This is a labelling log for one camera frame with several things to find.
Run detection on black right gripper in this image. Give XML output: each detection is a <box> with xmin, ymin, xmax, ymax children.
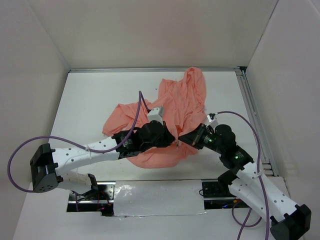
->
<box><xmin>178</xmin><ymin>122</ymin><xmax>225</xmax><ymax>154</ymax></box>

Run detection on pink zip jacket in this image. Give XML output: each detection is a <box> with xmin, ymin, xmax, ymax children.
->
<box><xmin>102</xmin><ymin>67</ymin><xmax>207</xmax><ymax>169</ymax></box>

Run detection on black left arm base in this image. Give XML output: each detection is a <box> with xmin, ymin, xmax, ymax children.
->
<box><xmin>66</xmin><ymin>181</ymin><xmax>116</xmax><ymax>217</ymax></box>

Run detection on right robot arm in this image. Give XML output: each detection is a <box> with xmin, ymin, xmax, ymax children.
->
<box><xmin>178</xmin><ymin>123</ymin><xmax>312</xmax><ymax>240</ymax></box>

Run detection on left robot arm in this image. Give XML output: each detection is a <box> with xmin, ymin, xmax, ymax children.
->
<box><xmin>30</xmin><ymin>120</ymin><xmax>175</xmax><ymax>200</ymax></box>

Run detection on glossy white tape sheet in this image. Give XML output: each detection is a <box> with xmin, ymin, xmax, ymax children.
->
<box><xmin>113</xmin><ymin>179</ymin><xmax>206</xmax><ymax>217</ymax></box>

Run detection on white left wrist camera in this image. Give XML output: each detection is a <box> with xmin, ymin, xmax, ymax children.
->
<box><xmin>147</xmin><ymin>106</ymin><xmax>165</xmax><ymax>124</ymax></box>

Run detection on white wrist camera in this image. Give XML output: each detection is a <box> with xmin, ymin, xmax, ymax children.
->
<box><xmin>147</xmin><ymin>106</ymin><xmax>165</xmax><ymax>124</ymax></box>
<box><xmin>206</xmin><ymin>113</ymin><xmax>218</xmax><ymax>127</ymax></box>

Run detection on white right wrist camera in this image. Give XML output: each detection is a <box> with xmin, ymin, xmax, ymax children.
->
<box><xmin>206</xmin><ymin>113</ymin><xmax>218</xmax><ymax>127</ymax></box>

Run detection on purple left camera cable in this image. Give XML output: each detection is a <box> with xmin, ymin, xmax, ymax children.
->
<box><xmin>6</xmin><ymin>90</ymin><xmax>152</xmax><ymax>213</ymax></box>

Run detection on purple camera cable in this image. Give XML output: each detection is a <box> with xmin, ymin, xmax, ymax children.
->
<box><xmin>216</xmin><ymin>110</ymin><xmax>272</xmax><ymax>240</ymax></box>
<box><xmin>6</xmin><ymin>90</ymin><xmax>152</xmax><ymax>213</ymax></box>

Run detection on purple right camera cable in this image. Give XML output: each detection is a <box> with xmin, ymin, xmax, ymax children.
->
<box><xmin>216</xmin><ymin>110</ymin><xmax>272</xmax><ymax>240</ymax></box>

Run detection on aluminium frame rail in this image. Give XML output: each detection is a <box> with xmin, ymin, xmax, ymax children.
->
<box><xmin>68</xmin><ymin>66</ymin><xmax>280</xmax><ymax>177</ymax></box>

